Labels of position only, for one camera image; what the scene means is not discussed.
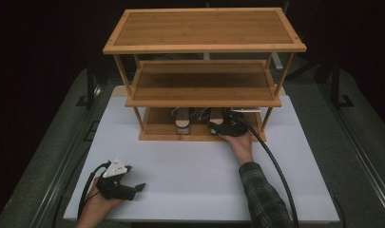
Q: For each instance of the person's left hand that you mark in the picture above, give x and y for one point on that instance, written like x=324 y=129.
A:
x=96 y=207

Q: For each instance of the person's right hand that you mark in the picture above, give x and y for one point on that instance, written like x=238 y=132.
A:
x=240 y=148

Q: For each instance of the wooden three-tier shelf rack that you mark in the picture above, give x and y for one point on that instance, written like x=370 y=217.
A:
x=202 y=30

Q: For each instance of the white stand leg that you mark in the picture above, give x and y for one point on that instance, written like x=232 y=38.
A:
x=276 y=60

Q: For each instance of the black metal stand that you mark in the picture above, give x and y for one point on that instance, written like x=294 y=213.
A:
x=336 y=85
x=90 y=85

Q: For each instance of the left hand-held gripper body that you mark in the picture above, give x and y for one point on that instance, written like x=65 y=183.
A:
x=234 y=126

